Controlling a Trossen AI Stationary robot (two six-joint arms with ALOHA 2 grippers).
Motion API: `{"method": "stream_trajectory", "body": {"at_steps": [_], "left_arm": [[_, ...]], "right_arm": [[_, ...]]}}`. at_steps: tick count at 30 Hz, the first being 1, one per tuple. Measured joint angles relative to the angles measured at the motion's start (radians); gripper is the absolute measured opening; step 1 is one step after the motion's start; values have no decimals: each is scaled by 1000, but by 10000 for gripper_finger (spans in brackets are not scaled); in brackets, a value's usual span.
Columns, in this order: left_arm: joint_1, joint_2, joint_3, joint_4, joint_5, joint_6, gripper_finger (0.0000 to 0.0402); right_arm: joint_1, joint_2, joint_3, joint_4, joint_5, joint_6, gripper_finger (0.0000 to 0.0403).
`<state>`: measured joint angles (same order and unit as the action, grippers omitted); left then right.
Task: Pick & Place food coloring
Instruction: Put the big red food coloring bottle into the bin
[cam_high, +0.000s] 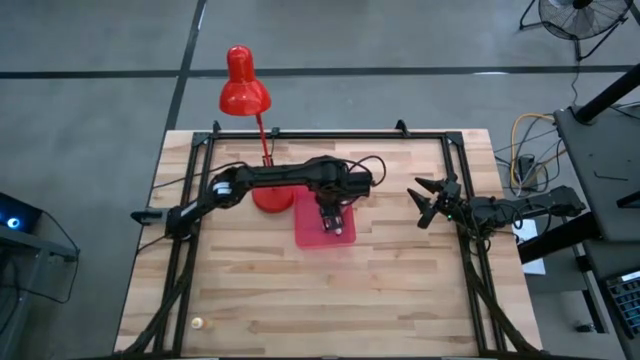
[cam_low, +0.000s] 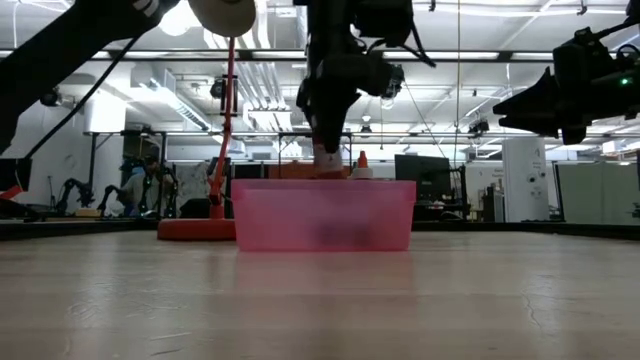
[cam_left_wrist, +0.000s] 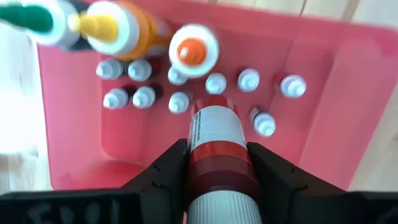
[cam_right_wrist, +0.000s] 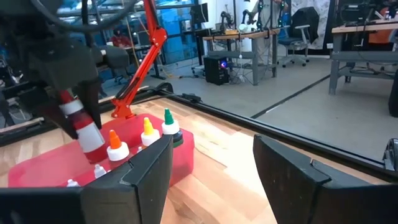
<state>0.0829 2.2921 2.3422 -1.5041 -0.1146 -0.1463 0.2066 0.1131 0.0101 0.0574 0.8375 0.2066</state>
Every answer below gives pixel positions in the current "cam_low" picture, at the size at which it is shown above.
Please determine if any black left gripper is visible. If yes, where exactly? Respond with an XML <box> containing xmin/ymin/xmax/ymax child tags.
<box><xmin>297</xmin><ymin>49</ymin><xmax>396</xmax><ymax>155</ymax></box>

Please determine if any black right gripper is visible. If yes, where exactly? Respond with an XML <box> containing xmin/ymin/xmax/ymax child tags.
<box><xmin>492</xmin><ymin>27</ymin><xmax>619</xmax><ymax>146</ymax></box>

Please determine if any orange-tipped large dropper bottle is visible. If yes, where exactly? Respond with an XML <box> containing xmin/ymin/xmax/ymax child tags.
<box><xmin>351</xmin><ymin>150</ymin><xmax>375</xmax><ymax>181</ymax></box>

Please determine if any white pillar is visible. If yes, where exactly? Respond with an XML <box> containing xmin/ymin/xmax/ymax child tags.
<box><xmin>501</xmin><ymin>137</ymin><xmax>552</xmax><ymax>224</ymax></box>

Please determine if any pink translucent plastic bin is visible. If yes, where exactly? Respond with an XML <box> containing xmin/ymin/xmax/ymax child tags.
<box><xmin>230</xmin><ymin>179</ymin><xmax>417</xmax><ymax>253</ymax></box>

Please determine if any green partition screen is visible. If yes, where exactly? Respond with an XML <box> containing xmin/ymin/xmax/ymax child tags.
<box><xmin>556</xmin><ymin>162</ymin><xmax>640</xmax><ymax>226</ymax></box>

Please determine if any black monitor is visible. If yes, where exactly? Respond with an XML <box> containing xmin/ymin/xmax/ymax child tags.
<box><xmin>393</xmin><ymin>153</ymin><xmax>453</xmax><ymax>202</ymax></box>

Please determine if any black bag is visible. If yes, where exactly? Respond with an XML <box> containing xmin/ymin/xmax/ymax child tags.
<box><xmin>178</xmin><ymin>198</ymin><xmax>211</xmax><ymax>220</ymax></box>

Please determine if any red desk lamp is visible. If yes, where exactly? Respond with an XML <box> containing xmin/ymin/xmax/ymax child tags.
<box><xmin>156</xmin><ymin>0</ymin><xmax>258</xmax><ymax>243</ymax></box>

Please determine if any person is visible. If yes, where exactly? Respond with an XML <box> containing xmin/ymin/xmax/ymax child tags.
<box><xmin>119</xmin><ymin>154</ymin><xmax>174</xmax><ymax>219</ymax></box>

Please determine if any black screen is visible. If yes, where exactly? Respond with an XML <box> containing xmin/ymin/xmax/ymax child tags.
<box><xmin>0</xmin><ymin>158</ymin><xmax>32</xmax><ymax>193</ymax></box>

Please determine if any black overhead light rail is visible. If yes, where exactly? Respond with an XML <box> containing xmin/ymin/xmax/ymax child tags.
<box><xmin>0</xmin><ymin>48</ymin><xmax>640</xmax><ymax>64</ymax></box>

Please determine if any black background rig frame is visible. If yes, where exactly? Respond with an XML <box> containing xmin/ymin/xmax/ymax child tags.
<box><xmin>84</xmin><ymin>130</ymin><xmax>169</xmax><ymax>219</ymax></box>

